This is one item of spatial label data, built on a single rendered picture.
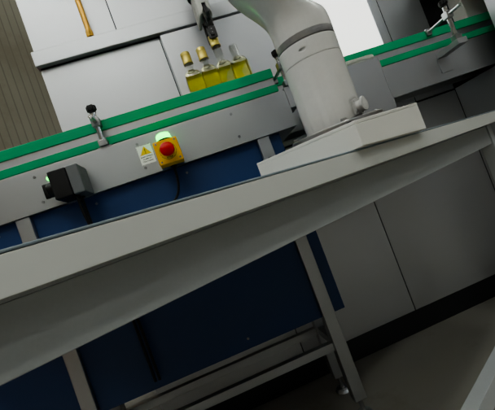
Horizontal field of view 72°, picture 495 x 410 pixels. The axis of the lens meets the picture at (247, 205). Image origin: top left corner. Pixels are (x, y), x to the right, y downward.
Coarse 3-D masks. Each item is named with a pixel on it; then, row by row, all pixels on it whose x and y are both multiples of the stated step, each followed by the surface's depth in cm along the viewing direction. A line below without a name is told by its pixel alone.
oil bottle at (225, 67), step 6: (222, 60) 122; (228, 60) 122; (222, 66) 121; (228, 66) 122; (222, 72) 121; (228, 72) 121; (234, 72) 122; (222, 78) 121; (228, 78) 121; (234, 78) 122
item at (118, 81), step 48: (48, 0) 133; (96, 0) 135; (144, 0) 138; (384, 0) 152; (432, 0) 155; (48, 48) 129; (96, 48) 131; (144, 48) 136; (96, 96) 132; (144, 96) 134; (432, 96) 151; (288, 144) 141
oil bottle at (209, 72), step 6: (204, 66) 121; (210, 66) 121; (204, 72) 120; (210, 72) 120; (216, 72) 121; (204, 78) 120; (210, 78) 120; (216, 78) 120; (210, 84) 120; (216, 84) 120
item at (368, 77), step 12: (372, 60) 95; (360, 72) 94; (372, 72) 95; (360, 84) 94; (372, 84) 94; (384, 84) 95; (360, 96) 94; (372, 96) 94; (384, 96) 95; (372, 108) 94; (384, 108) 94
